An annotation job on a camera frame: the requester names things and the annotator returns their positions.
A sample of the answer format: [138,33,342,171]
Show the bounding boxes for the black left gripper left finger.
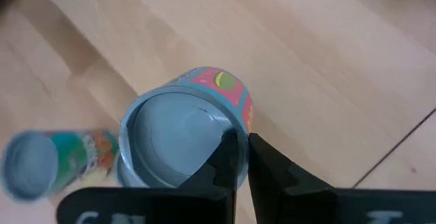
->
[56,128,239,224]

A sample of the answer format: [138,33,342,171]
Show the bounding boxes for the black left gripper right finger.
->
[247,132,436,224]

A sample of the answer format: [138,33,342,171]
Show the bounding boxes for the teal green printed can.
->
[0,128,121,204]

